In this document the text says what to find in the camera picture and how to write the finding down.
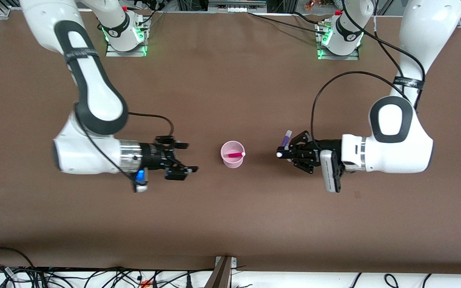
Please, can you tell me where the purple highlighter pen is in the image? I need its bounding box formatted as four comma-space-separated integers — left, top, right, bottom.
277, 129, 293, 158

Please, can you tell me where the pink plastic pen holder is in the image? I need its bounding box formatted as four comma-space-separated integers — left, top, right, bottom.
220, 141, 246, 169

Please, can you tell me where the aluminium strut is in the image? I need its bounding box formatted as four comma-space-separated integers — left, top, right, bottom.
204, 256, 233, 288

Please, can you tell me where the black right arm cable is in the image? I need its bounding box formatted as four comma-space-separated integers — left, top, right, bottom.
79, 112, 174, 179

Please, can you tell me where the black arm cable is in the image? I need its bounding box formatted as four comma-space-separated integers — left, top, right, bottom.
311, 0, 427, 142
79, 112, 174, 179

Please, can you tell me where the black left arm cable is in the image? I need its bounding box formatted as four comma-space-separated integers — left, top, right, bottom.
311, 0, 427, 142

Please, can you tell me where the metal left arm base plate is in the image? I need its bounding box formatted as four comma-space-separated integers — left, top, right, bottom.
316, 22, 360, 61

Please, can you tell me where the metal strut bracket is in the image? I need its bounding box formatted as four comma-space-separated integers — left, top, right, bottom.
215, 256, 238, 270

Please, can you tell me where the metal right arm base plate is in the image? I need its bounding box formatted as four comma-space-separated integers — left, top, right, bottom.
105, 18, 149, 57

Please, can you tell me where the long black table cable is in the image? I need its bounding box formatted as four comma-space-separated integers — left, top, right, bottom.
248, 12, 327, 36

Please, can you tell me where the short black table cable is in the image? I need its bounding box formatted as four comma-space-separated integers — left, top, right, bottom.
291, 11, 326, 25

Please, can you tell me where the grey network switch box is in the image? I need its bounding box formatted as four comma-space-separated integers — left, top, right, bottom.
208, 0, 268, 13

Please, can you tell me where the black looping floor cable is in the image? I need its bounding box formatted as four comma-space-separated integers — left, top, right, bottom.
0, 247, 36, 269

